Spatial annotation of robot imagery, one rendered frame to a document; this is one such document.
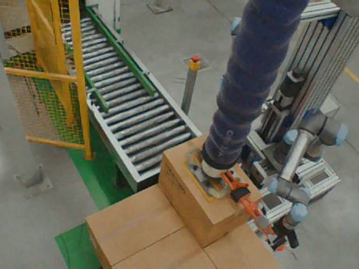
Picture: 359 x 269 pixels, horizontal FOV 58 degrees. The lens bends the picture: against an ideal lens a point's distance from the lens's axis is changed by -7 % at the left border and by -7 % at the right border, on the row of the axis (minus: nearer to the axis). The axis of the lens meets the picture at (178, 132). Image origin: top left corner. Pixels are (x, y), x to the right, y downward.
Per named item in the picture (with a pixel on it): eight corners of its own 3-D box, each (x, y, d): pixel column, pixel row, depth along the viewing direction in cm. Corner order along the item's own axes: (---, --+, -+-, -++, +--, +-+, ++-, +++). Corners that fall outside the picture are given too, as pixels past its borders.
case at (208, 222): (157, 182, 260) (162, 151, 229) (201, 162, 277) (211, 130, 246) (201, 248, 231) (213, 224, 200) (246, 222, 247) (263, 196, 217)
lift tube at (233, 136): (194, 148, 208) (238, -11, 128) (223, 135, 217) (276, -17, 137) (216, 175, 197) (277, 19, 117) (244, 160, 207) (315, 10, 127)
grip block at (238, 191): (228, 193, 203) (231, 189, 199) (241, 187, 207) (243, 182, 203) (236, 204, 199) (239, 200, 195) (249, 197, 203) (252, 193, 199)
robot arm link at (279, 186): (308, 103, 170) (268, 190, 166) (327, 112, 168) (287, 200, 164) (303, 108, 182) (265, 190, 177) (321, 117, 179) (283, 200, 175)
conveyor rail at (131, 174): (40, 35, 377) (38, 20, 362) (44, 33, 379) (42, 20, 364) (135, 193, 267) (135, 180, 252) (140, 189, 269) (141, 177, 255)
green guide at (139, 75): (84, 12, 390) (84, 5, 383) (93, 10, 394) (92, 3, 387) (152, 97, 314) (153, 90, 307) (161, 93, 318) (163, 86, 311)
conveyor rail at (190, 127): (91, 20, 405) (91, 7, 390) (95, 20, 407) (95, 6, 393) (201, 160, 295) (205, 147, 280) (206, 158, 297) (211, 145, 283)
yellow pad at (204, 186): (179, 162, 225) (180, 157, 222) (192, 156, 230) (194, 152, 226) (209, 203, 209) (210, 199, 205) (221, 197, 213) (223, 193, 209)
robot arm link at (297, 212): (310, 205, 160) (306, 219, 154) (301, 215, 168) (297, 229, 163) (296, 198, 161) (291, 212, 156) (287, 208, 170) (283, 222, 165)
